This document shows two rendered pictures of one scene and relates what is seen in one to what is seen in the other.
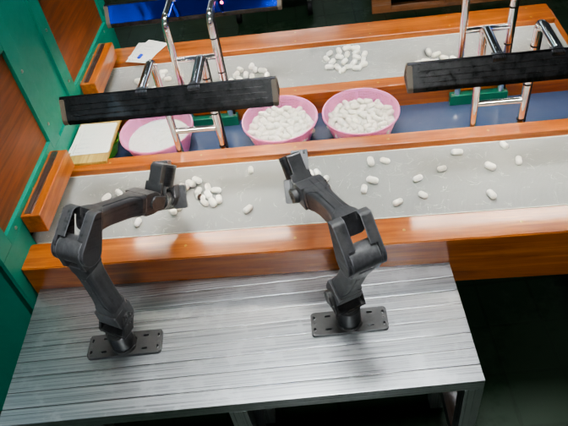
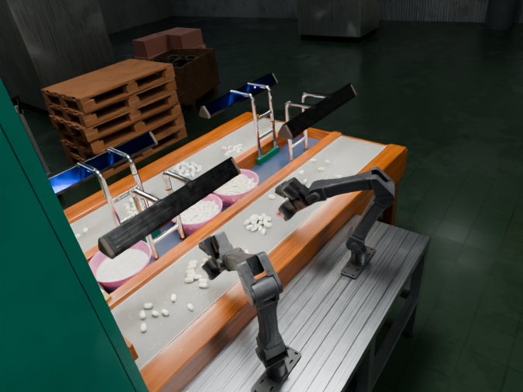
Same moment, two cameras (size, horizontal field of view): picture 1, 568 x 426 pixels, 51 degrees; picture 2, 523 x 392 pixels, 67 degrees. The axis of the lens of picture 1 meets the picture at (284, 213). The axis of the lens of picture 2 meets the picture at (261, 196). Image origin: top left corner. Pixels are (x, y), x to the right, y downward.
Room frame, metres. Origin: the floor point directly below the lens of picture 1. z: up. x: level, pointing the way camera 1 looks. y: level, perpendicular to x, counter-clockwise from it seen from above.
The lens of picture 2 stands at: (0.47, 1.07, 1.86)
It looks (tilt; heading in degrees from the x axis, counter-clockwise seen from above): 34 degrees down; 306
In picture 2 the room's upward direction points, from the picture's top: 7 degrees counter-clockwise
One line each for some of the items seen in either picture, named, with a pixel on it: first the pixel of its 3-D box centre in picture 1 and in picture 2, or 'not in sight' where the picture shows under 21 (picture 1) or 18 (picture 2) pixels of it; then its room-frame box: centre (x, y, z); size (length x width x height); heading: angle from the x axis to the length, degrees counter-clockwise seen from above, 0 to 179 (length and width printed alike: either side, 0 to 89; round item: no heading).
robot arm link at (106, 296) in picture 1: (97, 283); (267, 319); (0.95, 0.47, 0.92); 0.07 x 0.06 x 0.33; 59
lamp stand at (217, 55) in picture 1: (203, 61); (119, 201); (1.92, 0.19, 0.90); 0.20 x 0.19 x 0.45; 82
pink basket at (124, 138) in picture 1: (160, 139); (123, 267); (1.75, 0.39, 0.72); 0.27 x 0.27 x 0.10
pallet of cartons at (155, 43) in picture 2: not in sight; (169, 46); (6.40, -4.68, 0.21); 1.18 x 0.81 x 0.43; 84
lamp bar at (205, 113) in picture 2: not in sight; (240, 93); (1.87, -0.77, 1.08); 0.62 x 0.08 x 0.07; 82
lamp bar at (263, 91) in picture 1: (168, 97); (176, 200); (1.45, 0.26, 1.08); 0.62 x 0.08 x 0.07; 82
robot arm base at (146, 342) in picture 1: (121, 337); (275, 365); (0.93, 0.48, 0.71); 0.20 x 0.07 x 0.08; 85
